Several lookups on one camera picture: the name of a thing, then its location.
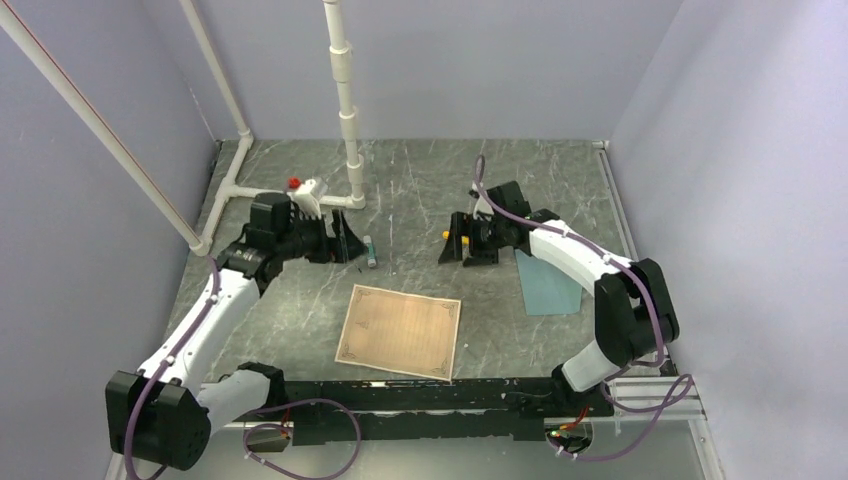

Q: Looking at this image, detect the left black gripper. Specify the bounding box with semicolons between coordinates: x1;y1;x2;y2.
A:
276;208;367;264

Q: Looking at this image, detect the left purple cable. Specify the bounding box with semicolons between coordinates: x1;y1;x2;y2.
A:
123;256;363;480

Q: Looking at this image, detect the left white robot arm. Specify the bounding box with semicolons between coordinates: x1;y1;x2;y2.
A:
105;192;365;479

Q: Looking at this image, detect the light blue envelope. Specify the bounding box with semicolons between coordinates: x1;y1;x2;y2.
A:
514;250;583;316

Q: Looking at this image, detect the green white glue stick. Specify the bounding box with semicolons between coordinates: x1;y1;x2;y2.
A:
363;235;378;269

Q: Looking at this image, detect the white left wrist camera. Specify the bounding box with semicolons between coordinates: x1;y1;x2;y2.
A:
287;177;327;218

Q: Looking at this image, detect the purple cable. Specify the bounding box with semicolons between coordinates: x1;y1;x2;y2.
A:
472;154;695;464
123;256;363;480

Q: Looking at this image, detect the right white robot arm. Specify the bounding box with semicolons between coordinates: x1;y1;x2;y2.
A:
438;181;680;415

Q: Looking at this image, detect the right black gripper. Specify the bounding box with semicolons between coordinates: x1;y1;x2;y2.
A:
439;211;508;268

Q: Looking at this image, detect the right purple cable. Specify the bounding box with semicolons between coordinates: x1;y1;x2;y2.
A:
472;154;695;464

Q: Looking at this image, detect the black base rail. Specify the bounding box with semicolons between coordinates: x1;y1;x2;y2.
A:
286;377;614;446

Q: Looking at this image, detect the white pvc pipe frame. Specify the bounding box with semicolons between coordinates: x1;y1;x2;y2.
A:
0;0;368;258

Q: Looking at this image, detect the aluminium extrusion frame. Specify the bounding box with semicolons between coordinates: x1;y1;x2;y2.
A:
596;142;723;480

